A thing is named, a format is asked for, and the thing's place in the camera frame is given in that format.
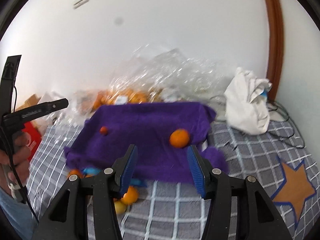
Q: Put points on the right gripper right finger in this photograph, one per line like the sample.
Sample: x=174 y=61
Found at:
x=257 y=216

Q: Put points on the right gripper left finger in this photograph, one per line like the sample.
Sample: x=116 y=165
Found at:
x=66 y=216

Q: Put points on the large stemmed orange mandarin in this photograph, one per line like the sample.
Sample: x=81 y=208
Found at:
x=75 y=172

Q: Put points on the yellow-green fruit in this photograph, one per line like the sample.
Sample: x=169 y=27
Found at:
x=120 y=207

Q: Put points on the small red tomato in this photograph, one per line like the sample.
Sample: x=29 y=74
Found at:
x=103 y=130

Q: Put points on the person's left hand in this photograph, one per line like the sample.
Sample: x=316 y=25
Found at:
x=21 y=163

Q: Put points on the red paper shopping bag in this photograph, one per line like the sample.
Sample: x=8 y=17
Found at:
x=34 y=138

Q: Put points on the light blue left sleeve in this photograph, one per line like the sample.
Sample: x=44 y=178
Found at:
x=18 y=215

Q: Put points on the grey checked tablecloth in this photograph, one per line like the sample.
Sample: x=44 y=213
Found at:
x=176 y=211

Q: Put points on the small clear plastic bag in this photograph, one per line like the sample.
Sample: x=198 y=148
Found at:
x=80 y=108

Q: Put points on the bagged oranges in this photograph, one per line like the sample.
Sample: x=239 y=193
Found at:
x=125 y=96

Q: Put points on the white crumpled towel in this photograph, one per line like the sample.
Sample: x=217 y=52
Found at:
x=246 y=103

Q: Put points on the purple towel covered tray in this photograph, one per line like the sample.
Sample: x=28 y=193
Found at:
x=148 y=126

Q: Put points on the large clear plastic bag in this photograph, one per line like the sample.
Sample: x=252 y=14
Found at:
x=160 y=74

